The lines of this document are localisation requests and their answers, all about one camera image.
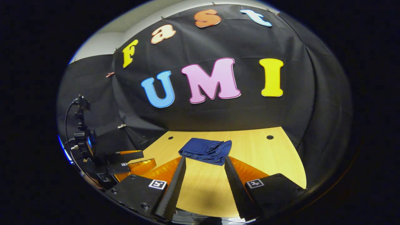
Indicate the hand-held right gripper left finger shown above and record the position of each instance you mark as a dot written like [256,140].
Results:
[175,187]

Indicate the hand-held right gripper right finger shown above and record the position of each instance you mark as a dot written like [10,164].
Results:
[237,187]

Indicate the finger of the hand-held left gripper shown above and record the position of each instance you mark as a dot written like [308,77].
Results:
[140,167]
[131,155]

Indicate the blue jeans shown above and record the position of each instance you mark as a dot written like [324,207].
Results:
[206,150]

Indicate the small white clip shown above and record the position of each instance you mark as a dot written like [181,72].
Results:
[122,126]

